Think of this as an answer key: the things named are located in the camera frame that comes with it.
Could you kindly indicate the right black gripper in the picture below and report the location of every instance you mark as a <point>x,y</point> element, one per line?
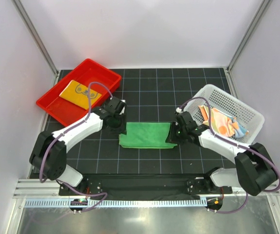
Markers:
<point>171,138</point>

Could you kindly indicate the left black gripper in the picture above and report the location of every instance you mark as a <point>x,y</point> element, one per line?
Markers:
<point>122,129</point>

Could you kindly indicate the green towel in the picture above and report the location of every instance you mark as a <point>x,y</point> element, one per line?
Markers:
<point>146,135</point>

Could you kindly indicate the yellow blue hello towel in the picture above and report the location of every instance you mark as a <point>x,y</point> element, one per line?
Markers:
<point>77,93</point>

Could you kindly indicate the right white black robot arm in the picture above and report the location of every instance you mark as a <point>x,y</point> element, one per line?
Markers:
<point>254,169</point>

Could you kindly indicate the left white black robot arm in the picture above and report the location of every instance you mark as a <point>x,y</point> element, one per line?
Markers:
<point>49,154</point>

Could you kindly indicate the black grid cutting mat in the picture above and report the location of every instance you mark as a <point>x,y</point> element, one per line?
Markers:
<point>152,96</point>

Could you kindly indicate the red plastic tray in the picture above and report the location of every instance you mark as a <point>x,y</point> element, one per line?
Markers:
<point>67,101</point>

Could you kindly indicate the orange beige towel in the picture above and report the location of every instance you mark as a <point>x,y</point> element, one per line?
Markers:
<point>222,123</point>

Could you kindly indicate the white perforated plastic basket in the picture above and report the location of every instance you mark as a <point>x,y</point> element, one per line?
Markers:
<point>247,117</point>

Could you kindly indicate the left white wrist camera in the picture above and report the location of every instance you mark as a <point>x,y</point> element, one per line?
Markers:
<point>123,109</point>

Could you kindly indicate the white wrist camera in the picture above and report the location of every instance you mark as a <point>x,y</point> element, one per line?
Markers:
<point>178,110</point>
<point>123,109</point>

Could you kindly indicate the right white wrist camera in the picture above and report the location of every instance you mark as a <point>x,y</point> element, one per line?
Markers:
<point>178,110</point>

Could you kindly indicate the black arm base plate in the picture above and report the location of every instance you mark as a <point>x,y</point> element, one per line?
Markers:
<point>150,187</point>

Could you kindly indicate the slotted cable duct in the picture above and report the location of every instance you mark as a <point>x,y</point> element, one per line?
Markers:
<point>86,203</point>

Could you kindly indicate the aluminium frame rail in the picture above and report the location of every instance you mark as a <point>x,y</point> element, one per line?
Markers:
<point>33,188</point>

